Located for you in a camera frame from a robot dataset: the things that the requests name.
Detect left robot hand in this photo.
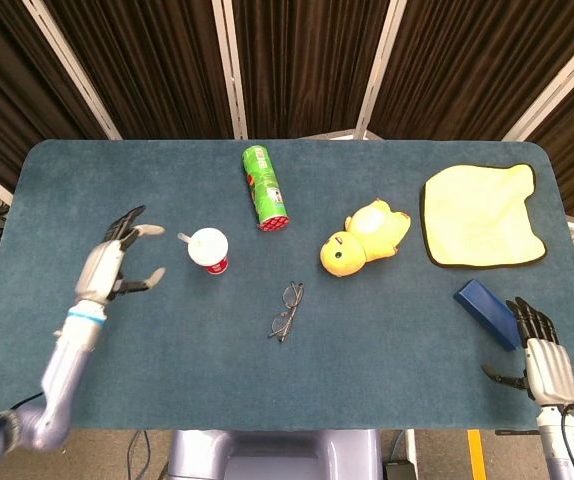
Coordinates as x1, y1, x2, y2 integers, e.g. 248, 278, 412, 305
75, 204, 167, 307

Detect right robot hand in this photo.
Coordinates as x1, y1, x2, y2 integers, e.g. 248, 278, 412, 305
480, 296, 574, 406

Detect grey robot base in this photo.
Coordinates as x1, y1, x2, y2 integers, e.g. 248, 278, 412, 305
166, 428, 383, 480

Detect red paper cup white lid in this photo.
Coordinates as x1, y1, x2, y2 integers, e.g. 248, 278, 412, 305
176, 227, 230, 276

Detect dark blue rectangular box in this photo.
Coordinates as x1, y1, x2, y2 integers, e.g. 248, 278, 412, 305
453, 278, 523, 352

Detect yellow cloth black edge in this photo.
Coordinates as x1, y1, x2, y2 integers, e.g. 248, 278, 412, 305
419, 162, 549, 270

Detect green chips can red lid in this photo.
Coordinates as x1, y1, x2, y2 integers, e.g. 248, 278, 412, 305
241, 144, 291, 234

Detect yellow plush duck toy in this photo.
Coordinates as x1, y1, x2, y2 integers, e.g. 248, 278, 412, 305
319, 197, 412, 278

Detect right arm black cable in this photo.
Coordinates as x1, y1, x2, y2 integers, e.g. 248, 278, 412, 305
558, 402, 574, 480

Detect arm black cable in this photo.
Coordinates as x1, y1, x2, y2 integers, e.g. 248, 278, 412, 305
558, 402, 574, 480
0, 392, 44, 480

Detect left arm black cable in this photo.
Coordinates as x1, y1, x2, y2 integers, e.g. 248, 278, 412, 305
0, 392, 44, 480

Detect dark thin-frame eyeglasses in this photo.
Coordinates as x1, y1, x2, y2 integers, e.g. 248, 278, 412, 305
267, 281, 305, 344

